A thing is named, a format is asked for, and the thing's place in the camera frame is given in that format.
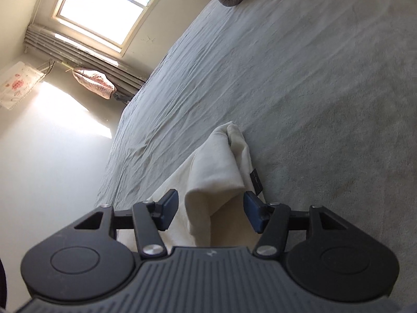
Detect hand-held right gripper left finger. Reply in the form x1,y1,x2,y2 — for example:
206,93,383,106
73,188,180,259

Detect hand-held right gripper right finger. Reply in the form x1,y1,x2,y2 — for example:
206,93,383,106
243,190,347,258

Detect cream bear-print hooded sweatshirt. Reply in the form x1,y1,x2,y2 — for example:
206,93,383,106
115,121,264,249

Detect pink hanging cloth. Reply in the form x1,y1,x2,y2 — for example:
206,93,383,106
72,67,117,100

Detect grey star-patterned curtain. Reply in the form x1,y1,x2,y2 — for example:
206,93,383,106
24,23,148,96

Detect window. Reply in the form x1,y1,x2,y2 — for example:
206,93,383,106
52,0,179,55

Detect white printed wall cloth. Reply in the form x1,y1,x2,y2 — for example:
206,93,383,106
0,60,47,110

